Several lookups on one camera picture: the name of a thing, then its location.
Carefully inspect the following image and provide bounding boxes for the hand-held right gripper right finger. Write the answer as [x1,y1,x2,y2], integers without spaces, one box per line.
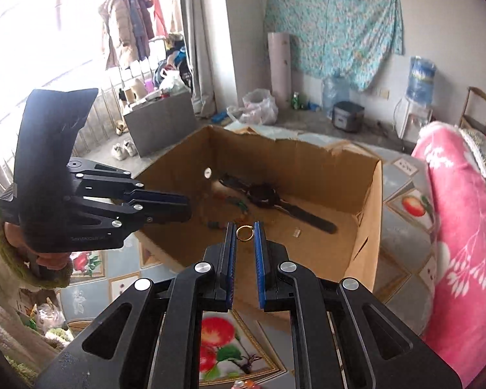
[254,221,462,389]

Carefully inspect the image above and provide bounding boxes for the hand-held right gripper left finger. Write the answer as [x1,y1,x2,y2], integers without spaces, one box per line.
[34,222,237,389]

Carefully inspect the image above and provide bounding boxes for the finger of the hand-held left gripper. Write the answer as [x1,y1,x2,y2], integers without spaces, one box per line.
[66,195,194,232]
[66,157,190,206]

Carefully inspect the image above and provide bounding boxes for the dark blue wristwatch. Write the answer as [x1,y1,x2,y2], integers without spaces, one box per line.
[219,174,337,234]

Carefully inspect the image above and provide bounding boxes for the brown cardboard box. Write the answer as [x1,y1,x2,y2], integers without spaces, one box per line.
[132,124,385,312]

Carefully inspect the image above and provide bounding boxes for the person's left hand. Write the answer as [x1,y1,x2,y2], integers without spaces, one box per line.
[3,224,72,271]

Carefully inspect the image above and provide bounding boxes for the metal balcony railing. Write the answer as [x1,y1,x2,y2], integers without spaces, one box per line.
[71,61,163,150]

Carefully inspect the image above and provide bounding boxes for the grey cabinet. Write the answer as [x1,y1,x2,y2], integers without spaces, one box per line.
[123,89,199,158]

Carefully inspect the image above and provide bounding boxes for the white bag on cabinet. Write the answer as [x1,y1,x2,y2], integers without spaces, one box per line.
[158,70,189,94]

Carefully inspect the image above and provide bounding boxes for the white plastic bag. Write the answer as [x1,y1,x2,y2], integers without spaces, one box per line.
[229,88,279,125]

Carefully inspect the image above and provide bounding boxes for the pile of clothes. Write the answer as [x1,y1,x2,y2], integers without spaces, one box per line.
[154,34,193,74]

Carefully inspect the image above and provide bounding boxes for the hanging coats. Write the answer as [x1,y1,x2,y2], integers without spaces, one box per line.
[98,0,168,67]

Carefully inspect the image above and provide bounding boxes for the crumpled clear plastic bag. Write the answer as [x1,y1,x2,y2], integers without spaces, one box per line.
[24,298,69,333]

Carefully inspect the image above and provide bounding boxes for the fruit-print tablecloth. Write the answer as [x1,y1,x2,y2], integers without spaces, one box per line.
[59,150,438,389]

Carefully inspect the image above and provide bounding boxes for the grey curtain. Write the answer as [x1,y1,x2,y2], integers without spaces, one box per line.
[178,0,223,114]

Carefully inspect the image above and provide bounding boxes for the white green fluffy robe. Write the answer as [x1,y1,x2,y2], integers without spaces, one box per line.
[0,211,74,389]

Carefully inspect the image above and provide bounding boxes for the pale pink roll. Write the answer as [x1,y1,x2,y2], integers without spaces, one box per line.
[267,31,292,108]

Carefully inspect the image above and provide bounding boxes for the grey rice cooker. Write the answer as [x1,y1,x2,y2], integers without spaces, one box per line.
[332,101,365,134]

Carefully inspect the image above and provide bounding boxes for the clear empty water jug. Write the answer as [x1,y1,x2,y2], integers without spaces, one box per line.
[321,74,351,118]

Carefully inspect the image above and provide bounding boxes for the pink flower-print blanket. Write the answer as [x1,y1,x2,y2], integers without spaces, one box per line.
[411,121,486,387]

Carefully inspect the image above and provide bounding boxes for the white water dispenser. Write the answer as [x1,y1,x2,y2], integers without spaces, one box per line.
[399,97,433,140]

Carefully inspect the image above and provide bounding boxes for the blue water jug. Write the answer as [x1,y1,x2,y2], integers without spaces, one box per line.
[406,56,437,102]

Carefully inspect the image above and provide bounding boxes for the silver sequin cushion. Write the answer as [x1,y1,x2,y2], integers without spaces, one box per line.
[459,127,486,195]

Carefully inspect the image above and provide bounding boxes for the teal floral wall cloth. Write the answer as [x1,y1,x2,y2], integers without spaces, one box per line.
[264,0,403,92]

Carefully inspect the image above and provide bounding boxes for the wooden chair frame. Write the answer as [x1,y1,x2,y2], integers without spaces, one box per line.
[459,86,486,130]

